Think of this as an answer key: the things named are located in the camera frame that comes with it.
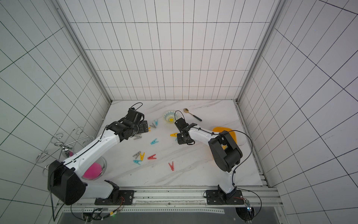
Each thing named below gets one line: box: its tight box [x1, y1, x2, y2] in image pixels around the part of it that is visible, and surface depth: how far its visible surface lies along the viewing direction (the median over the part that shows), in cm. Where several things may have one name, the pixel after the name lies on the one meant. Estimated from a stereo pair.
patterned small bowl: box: [163, 110, 179, 124], surface depth 109 cm
